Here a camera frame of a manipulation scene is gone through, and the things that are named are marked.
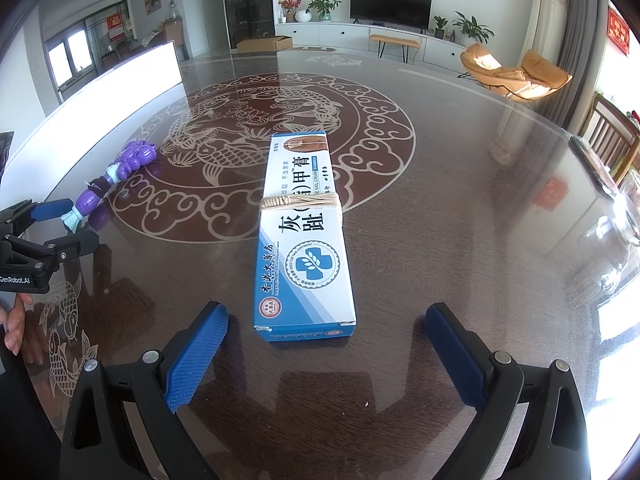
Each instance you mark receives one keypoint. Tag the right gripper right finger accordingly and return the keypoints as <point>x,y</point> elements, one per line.
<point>552,443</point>

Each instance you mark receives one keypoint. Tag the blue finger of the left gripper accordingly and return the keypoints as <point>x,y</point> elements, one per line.
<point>17,218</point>
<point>72,246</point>

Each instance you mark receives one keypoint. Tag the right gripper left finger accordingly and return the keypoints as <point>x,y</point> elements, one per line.
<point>98,442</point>

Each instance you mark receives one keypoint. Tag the purple toy figure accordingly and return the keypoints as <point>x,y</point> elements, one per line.
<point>134,155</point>

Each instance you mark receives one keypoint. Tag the blue white medicine box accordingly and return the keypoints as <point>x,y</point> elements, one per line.
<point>303,289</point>

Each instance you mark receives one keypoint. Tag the person's left hand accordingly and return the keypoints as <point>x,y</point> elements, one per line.
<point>14,322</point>

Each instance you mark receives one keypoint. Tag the white partition board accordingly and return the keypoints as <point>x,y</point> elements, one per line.
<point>78,124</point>

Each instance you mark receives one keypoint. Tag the cardboard box on floor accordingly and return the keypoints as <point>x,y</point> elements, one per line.
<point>265,44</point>

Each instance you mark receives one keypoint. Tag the wooden dining chair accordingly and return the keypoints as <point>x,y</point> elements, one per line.
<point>612,136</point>

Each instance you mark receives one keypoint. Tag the grey curtain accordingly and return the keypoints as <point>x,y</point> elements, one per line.
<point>580,55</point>

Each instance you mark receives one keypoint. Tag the red flowers white vase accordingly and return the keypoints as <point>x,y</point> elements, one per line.
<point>294,11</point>

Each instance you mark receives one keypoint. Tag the orange lounge chair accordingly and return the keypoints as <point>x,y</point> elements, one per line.
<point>534,79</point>

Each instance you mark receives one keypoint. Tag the green potted plant left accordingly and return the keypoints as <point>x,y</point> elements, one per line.
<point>323,8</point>

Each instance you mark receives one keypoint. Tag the green potted plant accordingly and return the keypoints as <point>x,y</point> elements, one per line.
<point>323,8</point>
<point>471,31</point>

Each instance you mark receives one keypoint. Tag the wooden bench hairpin legs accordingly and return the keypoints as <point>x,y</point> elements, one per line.
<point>406,45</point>

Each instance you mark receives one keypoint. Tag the white tv cabinet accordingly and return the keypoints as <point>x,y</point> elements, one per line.
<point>355,37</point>

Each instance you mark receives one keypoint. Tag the red window decoration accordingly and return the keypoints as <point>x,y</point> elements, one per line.
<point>618,31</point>

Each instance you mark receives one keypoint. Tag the green potted plant right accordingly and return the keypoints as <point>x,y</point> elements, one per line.
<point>471,31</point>

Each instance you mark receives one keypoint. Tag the black flat screen television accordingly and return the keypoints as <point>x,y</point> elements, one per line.
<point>411,13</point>

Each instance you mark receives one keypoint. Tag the small potted plant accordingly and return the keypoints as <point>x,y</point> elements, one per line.
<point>440,26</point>

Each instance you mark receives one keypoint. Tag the white floor air conditioner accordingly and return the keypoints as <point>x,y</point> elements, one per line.
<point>545,30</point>

